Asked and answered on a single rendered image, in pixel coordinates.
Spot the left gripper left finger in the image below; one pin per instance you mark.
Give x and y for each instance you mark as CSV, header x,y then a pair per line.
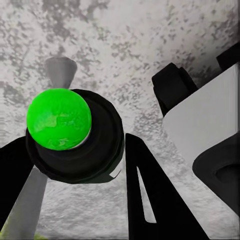
x,y
15,168

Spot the insectifuge atomizer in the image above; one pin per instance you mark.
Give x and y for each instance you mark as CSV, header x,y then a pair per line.
x,y
74,136

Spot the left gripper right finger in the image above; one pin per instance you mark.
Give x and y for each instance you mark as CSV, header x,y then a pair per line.
x,y
174,220

